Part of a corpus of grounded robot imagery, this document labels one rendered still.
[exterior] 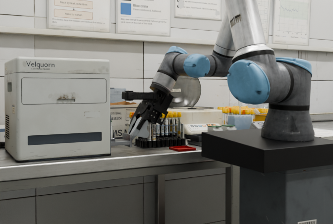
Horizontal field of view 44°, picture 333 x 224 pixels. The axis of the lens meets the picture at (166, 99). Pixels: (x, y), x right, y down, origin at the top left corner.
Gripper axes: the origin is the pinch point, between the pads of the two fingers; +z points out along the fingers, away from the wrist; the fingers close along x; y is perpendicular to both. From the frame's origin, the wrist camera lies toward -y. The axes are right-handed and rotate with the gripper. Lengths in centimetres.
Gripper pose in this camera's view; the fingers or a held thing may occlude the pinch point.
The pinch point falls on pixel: (128, 138)
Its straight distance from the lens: 138.2
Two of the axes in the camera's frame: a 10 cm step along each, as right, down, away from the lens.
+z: -4.4, 8.7, -2.1
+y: 7.7, 4.9, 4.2
